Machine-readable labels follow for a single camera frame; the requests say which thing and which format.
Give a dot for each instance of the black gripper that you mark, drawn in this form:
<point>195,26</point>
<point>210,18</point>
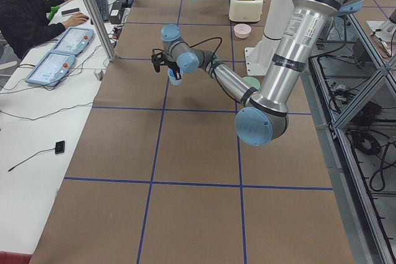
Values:
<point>174,67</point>

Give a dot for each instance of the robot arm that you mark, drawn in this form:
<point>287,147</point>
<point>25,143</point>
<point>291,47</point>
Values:
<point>264,116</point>

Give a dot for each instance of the cream toaster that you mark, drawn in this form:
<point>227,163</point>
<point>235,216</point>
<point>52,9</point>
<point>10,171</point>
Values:
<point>245,11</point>

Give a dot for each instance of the pink bowl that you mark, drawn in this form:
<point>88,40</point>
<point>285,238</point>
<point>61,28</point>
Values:
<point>242,30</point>

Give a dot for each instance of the green bowl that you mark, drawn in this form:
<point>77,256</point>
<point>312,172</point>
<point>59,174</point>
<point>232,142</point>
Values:
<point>252,81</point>

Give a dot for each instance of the black keyboard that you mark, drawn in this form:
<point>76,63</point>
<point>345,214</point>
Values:
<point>103,8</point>

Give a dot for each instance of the teach pendant far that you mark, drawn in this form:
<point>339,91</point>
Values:
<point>73,41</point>

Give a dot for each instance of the teach pendant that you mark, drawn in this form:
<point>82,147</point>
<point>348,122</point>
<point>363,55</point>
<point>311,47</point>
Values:
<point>51,69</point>
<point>73,41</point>

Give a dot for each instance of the teach pendant near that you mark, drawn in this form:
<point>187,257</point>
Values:
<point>51,69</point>

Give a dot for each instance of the black smartphone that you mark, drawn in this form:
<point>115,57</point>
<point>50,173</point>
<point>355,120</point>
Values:
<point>70,11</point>

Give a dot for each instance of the small black square device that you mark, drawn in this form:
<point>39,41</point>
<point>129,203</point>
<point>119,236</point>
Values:
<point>59,147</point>

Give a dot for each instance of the seated person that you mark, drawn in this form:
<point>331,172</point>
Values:
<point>24,23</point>

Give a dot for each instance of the aluminium frame post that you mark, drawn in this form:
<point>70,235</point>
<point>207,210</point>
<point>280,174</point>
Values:
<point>100,29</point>

